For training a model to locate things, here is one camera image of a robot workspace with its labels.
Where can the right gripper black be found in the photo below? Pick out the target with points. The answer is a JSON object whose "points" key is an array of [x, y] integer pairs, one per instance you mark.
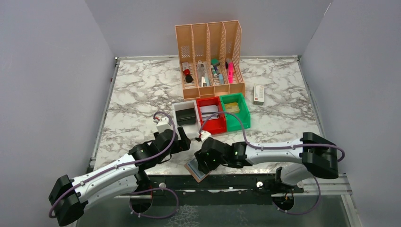
{"points": [[202, 157]]}

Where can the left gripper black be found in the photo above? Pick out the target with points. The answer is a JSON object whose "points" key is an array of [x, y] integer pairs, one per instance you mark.
{"points": [[182, 144]]}

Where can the brown leather card holder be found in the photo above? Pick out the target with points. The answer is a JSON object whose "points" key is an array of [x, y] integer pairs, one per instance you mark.
{"points": [[193, 168]]}

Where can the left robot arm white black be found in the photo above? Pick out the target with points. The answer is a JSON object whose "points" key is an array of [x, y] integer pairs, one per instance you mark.
{"points": [[70, 197]]}

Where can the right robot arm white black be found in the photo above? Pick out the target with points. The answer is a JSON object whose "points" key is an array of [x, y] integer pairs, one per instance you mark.
{"points": [[309, 156]]}

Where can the black card stack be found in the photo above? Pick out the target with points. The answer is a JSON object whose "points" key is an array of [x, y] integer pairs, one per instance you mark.
{"points": [[186, 117]]}

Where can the white card stack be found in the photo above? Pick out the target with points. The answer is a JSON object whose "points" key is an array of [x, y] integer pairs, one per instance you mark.
{"points": [[207, 111]]}

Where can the gold card stack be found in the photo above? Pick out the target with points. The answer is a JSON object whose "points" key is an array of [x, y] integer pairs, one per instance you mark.
{"points": [[232, 107]]}

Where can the red plastic bin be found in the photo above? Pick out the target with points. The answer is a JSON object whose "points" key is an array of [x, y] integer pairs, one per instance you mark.
{"points": [[216, 124]]}

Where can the white plastic bin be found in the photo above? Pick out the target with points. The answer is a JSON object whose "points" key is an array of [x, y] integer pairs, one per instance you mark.
{"points": [[191, 131]]}

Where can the green plastic bin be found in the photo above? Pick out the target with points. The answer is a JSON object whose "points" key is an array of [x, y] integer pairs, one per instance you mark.
{"points": [[232, 123]]}

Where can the red black small object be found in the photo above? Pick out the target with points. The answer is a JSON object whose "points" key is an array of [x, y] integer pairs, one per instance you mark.
{"points": [[188, 76]]}

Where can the blue white marker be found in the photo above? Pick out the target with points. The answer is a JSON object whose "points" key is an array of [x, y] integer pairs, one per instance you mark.
{"points": [[221, 79]]}

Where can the white red small box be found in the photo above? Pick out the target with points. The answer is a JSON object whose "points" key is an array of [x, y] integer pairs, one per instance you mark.
{"points": [[258, 94]]}

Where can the pink highlighter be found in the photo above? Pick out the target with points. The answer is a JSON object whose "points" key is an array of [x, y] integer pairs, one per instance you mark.
{"points": [[230, 72]]}

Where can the teal capped marker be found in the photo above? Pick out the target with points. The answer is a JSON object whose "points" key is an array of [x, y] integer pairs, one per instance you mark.
{"points": [[214, 67]]}

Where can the peach desk file organizer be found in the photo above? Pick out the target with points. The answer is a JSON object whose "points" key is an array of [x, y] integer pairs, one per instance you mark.
{"points": [[197, 45]]}

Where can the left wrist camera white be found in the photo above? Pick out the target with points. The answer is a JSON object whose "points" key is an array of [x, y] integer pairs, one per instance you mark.
{"points": [[164, 124]]}

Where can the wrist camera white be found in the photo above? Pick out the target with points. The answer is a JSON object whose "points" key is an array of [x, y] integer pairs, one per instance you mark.
{"points": [[203, 135], [164, 124]]}

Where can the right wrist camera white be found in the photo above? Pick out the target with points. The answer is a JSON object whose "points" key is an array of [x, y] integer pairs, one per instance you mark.
{"points": [[203, 135]]}

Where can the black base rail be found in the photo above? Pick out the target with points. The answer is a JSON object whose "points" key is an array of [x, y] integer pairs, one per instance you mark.
{"points": [[231, 189]]}

